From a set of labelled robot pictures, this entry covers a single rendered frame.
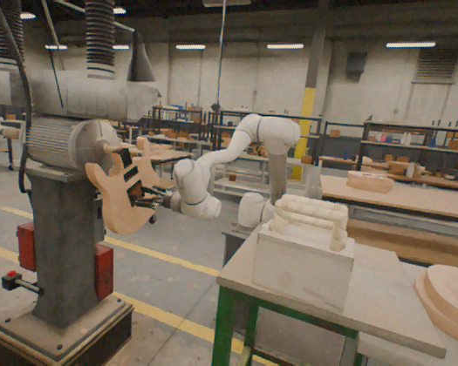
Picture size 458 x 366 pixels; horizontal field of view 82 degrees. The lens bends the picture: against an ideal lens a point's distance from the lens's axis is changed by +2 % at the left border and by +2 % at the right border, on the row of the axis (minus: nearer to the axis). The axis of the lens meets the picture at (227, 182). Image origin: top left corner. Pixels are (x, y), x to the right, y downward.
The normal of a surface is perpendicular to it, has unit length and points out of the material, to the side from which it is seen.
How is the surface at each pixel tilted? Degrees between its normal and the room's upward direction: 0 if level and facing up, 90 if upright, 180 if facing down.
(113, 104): 90
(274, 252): 90
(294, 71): 90
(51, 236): 90
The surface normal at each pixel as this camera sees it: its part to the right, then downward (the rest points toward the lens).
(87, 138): 0.88, 0.11
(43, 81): -0.37, 0.17
